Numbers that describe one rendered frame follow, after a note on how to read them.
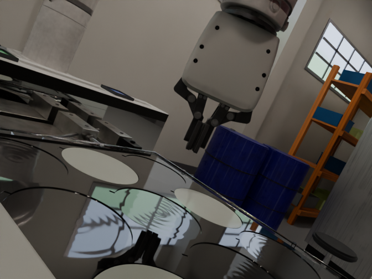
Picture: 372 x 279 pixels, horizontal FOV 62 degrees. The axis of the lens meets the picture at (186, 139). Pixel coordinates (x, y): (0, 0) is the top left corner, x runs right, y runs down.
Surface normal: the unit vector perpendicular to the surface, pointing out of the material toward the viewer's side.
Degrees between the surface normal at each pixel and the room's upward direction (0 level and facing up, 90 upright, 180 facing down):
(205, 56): 90
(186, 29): 90
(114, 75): 90
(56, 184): 0
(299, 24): 90
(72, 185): 0
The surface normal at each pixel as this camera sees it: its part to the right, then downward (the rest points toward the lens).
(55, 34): 0.32, 0.27
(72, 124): -0.56, -0.13
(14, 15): 0.54, 0.36
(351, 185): -0.74, -0.24
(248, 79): 0.06, 0.18
